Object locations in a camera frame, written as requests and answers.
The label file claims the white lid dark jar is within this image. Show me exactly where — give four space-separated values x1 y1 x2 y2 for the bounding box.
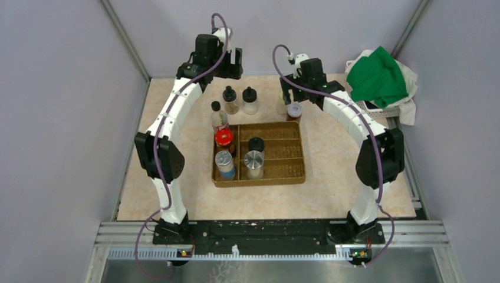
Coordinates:
286 103 303 123

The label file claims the black cap shaker front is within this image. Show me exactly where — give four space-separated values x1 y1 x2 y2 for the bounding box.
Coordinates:
248 137 265 154

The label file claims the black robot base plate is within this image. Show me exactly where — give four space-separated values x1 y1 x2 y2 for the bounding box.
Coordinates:
153 219 386 256

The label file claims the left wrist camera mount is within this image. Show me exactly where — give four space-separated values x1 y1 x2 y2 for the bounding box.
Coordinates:
213 27 233 52

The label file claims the white plastic basket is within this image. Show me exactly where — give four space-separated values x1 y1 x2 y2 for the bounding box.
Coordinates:
356 101 400 119

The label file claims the clear jar silver lid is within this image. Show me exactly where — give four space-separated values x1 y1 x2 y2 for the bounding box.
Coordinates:
244 150 265 179

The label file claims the tall glass sauce bottle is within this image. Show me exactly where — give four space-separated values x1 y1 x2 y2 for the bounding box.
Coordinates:
210 101 229 134

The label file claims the yellow lid small bottle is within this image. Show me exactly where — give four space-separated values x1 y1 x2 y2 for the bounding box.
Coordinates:
276 96 288 116

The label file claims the silver lid jar blue label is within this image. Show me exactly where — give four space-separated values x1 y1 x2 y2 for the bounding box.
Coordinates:
215 150 236 180

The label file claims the small black cap bottle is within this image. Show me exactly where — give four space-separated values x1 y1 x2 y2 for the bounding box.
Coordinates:
222 85 239 115

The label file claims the white cloth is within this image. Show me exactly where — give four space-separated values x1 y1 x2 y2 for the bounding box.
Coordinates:
344 50 418 126

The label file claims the aluminium frame rail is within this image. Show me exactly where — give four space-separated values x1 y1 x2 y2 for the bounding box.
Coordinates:
84 117 466 283

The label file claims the woven bamboo divided tray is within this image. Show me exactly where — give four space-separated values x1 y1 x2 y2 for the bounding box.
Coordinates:
211 121 306 187

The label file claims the green cloth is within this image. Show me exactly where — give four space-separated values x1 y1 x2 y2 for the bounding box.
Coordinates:
346 46 409 108

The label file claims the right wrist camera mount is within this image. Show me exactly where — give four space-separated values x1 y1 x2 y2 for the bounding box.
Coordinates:
287 53 310 78

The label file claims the black cap shaker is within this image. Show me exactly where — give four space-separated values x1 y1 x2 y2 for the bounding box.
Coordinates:
248 137 265 154
242 86 258 115

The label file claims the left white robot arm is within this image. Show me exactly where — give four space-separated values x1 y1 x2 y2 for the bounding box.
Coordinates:
134 29 243 244

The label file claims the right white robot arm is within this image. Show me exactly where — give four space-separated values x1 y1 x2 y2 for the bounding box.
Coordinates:
280 54 404 243

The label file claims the black cap shaker rear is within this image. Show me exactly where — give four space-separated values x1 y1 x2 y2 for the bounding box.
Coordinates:
242 86 258 115

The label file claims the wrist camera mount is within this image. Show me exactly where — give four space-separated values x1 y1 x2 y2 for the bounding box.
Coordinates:
213 27 233 52
287 53 310 78

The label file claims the red lid sauce jar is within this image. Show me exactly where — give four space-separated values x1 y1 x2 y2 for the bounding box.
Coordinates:
214 129 236 157

